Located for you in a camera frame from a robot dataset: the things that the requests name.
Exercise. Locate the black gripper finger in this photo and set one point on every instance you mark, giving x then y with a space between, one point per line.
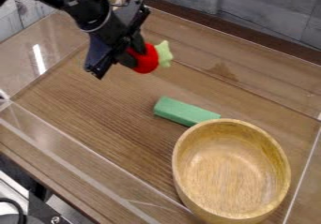
126 60
136 42

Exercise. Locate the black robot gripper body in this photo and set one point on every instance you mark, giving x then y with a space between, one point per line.
110 38

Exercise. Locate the red plush strawberry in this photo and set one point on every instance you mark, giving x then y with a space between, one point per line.
156 56

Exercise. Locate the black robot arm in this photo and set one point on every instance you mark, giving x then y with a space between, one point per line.
87 12

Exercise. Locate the green foam block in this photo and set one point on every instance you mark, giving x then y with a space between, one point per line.
181 112

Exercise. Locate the wooden bowl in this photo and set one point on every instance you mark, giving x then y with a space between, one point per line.
230 172

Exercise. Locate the clear acrylic enclosure wall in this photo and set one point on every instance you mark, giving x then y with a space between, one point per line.
100 189

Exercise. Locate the black metal mount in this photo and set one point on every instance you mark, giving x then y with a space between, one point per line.
40 213

